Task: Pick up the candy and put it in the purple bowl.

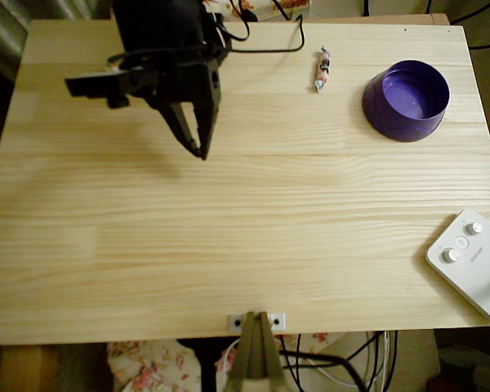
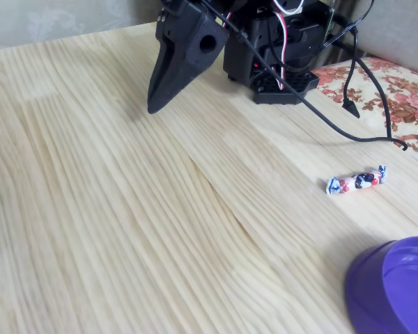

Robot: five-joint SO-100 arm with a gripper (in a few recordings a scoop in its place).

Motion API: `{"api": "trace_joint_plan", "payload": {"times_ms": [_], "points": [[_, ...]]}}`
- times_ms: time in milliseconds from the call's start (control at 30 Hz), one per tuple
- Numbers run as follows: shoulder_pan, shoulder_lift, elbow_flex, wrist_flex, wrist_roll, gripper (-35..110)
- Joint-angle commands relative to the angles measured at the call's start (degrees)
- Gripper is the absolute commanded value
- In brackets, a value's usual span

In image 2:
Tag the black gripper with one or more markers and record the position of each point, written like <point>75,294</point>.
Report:
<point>188,45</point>

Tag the candy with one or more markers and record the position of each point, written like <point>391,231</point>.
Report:
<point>357,181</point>

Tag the black robot arm with base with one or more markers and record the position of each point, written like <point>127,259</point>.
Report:
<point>244,59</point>

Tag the purple plastic bowl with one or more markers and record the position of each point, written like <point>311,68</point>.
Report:
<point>369,295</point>

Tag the beige patterned curtain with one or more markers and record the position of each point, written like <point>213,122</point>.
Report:
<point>55,21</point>

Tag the grey sofa backrest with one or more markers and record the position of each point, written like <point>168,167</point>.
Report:
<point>404,31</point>

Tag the floral patterned cloth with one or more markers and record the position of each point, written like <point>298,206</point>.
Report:
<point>409,101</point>

